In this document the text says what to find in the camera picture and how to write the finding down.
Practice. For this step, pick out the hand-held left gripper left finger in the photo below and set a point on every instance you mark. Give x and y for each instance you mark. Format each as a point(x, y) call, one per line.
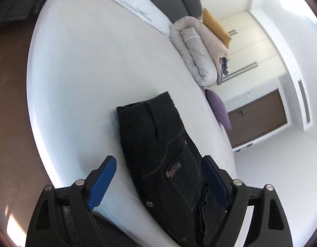
point(102, 182)

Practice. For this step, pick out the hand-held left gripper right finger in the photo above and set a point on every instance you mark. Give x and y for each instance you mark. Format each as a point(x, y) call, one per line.
point(215, 182)

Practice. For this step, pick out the black denim pants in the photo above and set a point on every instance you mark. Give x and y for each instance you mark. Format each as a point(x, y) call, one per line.
point(161, 146)

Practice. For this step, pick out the brown wooden door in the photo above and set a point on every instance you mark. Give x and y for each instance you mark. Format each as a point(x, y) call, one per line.
point(256, 121)

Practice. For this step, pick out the purple pillow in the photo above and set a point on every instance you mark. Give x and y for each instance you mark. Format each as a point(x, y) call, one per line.
point(217, 108)

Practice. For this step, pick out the white bed mattress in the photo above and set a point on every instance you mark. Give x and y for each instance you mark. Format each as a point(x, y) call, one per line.
point(84, 69)

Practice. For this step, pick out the folded blue grey cloth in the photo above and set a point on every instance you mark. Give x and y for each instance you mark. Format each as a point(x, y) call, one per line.
point(224, 67)

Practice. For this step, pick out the folded beige duvet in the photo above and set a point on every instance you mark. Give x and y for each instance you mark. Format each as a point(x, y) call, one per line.
point(197, 51)

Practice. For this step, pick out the white wardrobe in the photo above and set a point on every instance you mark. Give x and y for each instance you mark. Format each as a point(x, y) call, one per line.
point(256, 46)

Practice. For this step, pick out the yellow pillow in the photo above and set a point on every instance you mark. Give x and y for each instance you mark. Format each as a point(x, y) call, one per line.
point(215, 25)

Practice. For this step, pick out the white pillow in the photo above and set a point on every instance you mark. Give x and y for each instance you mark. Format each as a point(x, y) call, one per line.
point(138, 5)

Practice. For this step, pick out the grey padded headboard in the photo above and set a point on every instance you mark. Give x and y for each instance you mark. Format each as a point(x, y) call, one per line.
point(179, 0)

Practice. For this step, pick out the dark furniture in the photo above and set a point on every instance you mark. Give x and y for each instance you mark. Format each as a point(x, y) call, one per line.
point(17, 0)

